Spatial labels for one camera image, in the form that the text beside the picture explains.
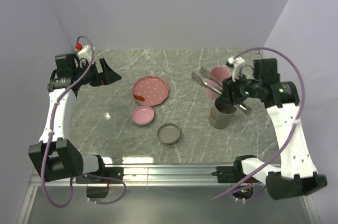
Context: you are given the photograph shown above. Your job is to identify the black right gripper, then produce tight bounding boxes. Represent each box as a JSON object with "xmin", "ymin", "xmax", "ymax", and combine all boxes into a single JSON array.
[{"xmin": 217, "ymin": 70, "xmax": 262, "ymax": 107}]

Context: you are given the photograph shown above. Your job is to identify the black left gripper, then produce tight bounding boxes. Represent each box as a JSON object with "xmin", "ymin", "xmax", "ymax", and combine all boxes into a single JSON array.
[{"xmin": 73, "ymin": 58, "xmax": 121, "ymax": 87}]

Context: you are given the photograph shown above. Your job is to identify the steel serving tongs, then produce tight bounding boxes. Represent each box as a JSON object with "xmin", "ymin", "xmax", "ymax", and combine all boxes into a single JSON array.
[{"xmin": 191, "ymin": 67, "xmax": 252, "ymax": 115}]

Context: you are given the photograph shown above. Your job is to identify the small red sausage toy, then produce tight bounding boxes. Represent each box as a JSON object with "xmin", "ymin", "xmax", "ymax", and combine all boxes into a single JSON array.
[{"xmin": 133, "ymin": 94, "xmax": 145, "ymax": 101}]

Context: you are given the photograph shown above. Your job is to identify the pink scalloped plate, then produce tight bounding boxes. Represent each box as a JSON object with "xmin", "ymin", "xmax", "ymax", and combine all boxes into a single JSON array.
[{"xmin": 132, "ymin": 75, "xmax": 169, "ymax": 107}]

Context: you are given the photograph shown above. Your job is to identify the grey round lid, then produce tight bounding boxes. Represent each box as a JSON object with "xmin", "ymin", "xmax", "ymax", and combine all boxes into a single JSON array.
[{"xmin": 157, "ymin": 123, "xmax": 181, "ymax": 145}]

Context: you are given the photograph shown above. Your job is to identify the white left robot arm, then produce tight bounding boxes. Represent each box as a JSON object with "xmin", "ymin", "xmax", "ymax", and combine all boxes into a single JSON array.
[{"xmin": 28, "ymin": 53, "xmax": 121, "ymax": 183}]

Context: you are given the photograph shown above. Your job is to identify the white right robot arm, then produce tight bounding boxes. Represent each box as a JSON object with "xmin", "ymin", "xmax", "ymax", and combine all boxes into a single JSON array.
[{"xmin": 218, "ymin": 57, "xmax": 327, "ymax": 200}]

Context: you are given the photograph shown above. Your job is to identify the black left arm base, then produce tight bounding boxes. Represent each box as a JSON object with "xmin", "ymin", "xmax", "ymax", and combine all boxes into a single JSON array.
[{"xmin": 75, "ymin": 166, "xmax": 124, "ymax": 184}]

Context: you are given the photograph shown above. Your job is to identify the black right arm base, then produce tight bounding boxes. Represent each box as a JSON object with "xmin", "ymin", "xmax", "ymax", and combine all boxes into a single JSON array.
[{"xmin": 211, "ymin": 166, "xmax": 246, "ymax": 183}]

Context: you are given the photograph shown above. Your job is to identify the pink tall canister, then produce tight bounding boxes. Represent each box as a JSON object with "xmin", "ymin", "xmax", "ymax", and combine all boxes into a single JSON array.
[{"xmin": 204, "ymin": 67, "xmax": 232, "ymax": 101}]

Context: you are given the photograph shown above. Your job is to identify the grey tall canister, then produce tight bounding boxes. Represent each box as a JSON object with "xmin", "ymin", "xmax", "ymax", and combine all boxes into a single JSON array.
[{"xmin": 208, "ymin": 98, "xmax": 237, "ymax": 129}]

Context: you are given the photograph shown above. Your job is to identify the pink round lid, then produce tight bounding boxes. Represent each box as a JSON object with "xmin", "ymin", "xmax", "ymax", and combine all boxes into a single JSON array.
[{"xmin": 132, "ymin": 106, "xmax": 155, "ymax": 126}]

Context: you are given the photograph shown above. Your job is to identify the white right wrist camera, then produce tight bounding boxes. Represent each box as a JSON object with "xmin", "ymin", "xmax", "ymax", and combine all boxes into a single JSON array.
[{"xmin": 227, "ymin": 57, "xmax": 247, "ymax": 82}]

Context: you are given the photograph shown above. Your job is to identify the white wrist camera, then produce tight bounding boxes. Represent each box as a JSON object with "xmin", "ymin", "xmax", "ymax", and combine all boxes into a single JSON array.
[
  {"xmin": 227, "ymin": 57, "xmax": 247, "ymax": 82},
  {"xmin": 77, "ymin": 45, "xmax": 92, "ymax": 62}
]

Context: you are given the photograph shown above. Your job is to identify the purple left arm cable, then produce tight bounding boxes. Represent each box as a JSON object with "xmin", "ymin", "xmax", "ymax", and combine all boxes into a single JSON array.
[{"xmin": 39, "ymin": 35, "xmax": 127, "ymax": 208}]

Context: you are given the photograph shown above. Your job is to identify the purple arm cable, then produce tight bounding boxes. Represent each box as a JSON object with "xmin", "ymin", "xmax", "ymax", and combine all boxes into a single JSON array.
[
  {"xmin": 211, "ymin": 47, "xmax": 306, "ymax": 203},
  {"xmin": 39, "ymin": 35, "xmax": 127, "ymax": 208}
]

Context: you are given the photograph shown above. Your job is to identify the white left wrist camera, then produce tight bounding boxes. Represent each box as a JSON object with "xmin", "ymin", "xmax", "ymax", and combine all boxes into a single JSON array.
[{"xmin": 77, "ymin": 45, "xmax": 92, "ymax": 62}]

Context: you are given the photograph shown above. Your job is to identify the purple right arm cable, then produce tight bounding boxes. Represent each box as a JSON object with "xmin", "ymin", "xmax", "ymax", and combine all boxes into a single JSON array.
[{"xmin": 211, "ymin": 47, "xmax": 306, "ymax": 203}]

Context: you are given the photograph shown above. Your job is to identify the aluminium front rail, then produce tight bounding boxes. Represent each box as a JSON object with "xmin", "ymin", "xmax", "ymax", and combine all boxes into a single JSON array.
[{"xmin": 29, "ymin": 163, "xmax": 280, "ymax": 188}]

